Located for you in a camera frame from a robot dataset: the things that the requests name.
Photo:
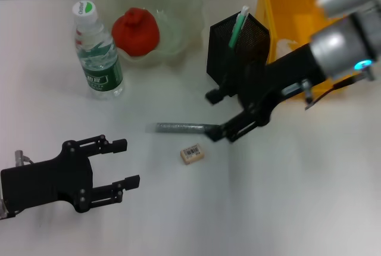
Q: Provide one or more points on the green pen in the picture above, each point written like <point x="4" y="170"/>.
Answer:
<point x="236" y="32"/>

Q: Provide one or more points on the grey marker pen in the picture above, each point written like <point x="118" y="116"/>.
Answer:
<point x="178" y="128"/>

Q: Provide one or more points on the red-orange fruit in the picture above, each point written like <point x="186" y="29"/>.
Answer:
<point x="134" y="35"/>

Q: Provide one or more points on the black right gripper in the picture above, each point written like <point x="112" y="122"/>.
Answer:
<point x="282" y="74"/>

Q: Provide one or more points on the beige eraser with barcode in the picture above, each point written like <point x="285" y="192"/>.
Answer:
<point x="193" y="155"/>

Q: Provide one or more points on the yellow plastic bin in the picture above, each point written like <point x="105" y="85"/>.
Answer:
<point x="285" y="6"/>

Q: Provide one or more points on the clear bottle with green label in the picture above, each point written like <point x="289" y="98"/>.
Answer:
<point x="98" y="56"/>

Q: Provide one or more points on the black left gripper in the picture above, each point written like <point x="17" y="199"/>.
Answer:
<point x="44" y="181"/>

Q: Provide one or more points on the black mesh pen holder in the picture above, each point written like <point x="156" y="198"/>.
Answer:
<point x="220" y="47"/>

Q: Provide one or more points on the pale green glass bowl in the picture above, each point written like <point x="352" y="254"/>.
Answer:
<point x="178" y="15"/>

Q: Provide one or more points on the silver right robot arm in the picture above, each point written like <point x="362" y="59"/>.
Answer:
<point x="342" y="47"/>

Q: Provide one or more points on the white paper ball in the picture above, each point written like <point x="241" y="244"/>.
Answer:
<point x="284" y="44"/>

